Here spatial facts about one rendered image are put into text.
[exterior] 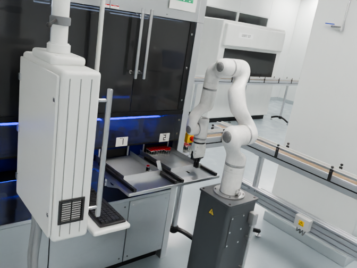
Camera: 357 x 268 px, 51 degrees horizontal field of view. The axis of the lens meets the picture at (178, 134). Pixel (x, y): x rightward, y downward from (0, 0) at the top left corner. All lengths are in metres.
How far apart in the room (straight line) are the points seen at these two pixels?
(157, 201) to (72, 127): 1.37
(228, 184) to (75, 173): 0.95
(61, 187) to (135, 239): 1.29
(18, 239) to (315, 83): 2.64
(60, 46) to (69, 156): 0.46
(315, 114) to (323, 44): 0.60
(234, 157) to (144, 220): 0.95
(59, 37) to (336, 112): 2.46
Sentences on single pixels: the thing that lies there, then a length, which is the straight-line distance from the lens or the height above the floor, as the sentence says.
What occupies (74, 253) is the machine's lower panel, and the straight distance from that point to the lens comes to 2.61.
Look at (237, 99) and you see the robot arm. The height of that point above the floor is 1.42.
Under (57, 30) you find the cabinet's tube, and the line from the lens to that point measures 1.70.
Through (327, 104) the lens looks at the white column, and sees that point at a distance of 3.50.
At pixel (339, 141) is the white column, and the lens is 3.47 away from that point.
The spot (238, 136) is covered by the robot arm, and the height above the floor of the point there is 1.24.
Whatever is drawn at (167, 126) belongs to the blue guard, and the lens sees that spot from 2.57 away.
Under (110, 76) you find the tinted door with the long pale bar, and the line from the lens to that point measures 2.24.
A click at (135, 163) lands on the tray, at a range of 2.44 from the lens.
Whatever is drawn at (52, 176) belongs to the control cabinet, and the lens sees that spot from 1.62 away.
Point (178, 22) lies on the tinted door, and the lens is 2.46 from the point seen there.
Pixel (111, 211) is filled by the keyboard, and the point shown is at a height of 0.83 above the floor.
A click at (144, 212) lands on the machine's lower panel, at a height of 0.46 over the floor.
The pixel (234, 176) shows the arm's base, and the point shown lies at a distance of 2.19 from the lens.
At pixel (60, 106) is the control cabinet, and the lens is 1.52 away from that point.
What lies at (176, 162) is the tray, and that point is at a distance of 2.55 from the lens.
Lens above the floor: 1.79
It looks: 16 degrees down
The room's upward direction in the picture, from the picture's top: 9 degrees clockwise
